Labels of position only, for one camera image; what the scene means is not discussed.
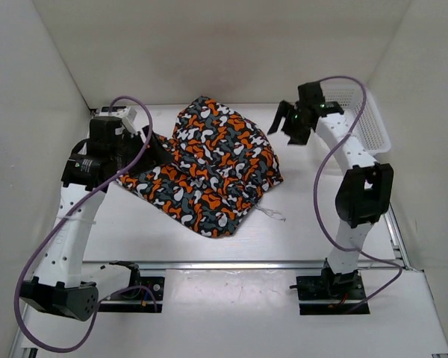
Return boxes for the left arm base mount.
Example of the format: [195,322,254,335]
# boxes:
[93,261,165,313]

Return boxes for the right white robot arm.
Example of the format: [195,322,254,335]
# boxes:
[269,81,394,298]

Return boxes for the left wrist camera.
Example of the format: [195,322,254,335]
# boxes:
[121,107,138,135]

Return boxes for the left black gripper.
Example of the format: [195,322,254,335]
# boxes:
[111,125,173,178]

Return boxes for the orange camouflage shorts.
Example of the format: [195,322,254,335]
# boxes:
[117,96,284,239]

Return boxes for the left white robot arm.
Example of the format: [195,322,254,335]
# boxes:
[15,116,171,321]

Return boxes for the white plastic basket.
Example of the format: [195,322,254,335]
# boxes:
[322,82,391,156]

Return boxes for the dark label sticker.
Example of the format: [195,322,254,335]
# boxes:
[100,106,127,113]

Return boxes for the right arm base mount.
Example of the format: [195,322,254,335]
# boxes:
[289,261,370,315]

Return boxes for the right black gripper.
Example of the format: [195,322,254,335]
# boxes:
[267,101,311,146]

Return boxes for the aluminium front rail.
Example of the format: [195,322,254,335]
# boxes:
[83,260,396,270]

